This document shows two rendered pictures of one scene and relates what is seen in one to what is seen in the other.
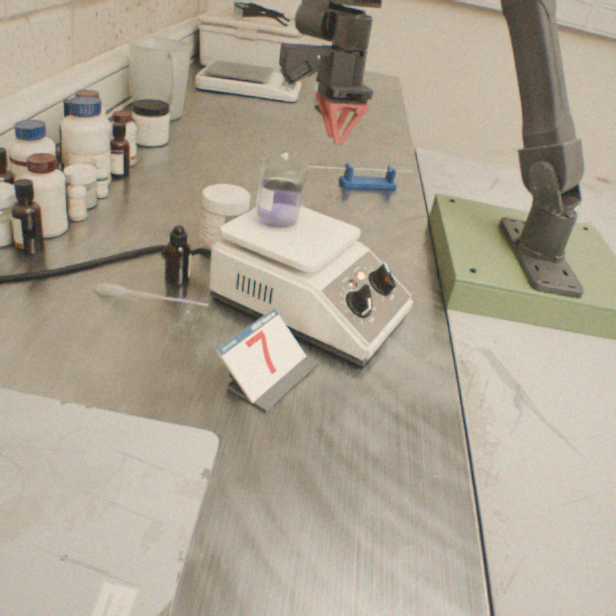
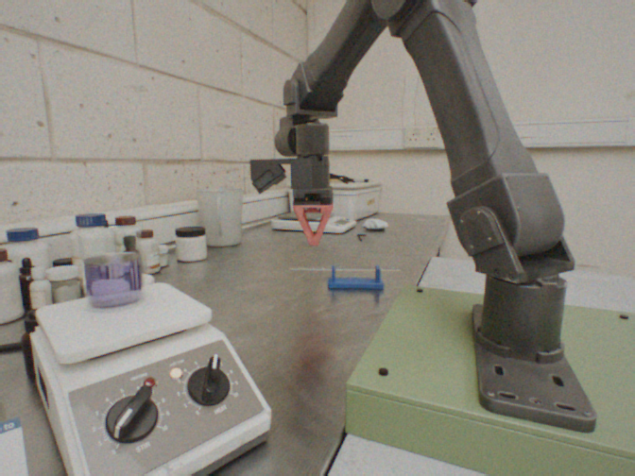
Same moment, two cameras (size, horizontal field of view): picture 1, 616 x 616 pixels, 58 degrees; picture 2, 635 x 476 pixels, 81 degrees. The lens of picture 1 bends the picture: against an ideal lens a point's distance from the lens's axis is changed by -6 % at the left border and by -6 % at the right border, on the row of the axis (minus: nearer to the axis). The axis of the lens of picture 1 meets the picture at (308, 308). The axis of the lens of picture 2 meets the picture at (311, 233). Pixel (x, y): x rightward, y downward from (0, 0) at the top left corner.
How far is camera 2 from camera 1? 0.46 m
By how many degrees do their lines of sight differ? 31
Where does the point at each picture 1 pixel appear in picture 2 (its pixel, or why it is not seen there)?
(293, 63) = (257, 173)
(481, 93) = not seen: hidden behind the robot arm
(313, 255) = (90, 340)
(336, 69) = (295, 174)
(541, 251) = (509, 344)
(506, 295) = (433, 416)
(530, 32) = (437, 55)
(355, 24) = (307, 130)
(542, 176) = (477, 227)
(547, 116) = (475, 146)
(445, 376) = not seen: outside the picture
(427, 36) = not seen: hidden behind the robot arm
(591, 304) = (620, 449)
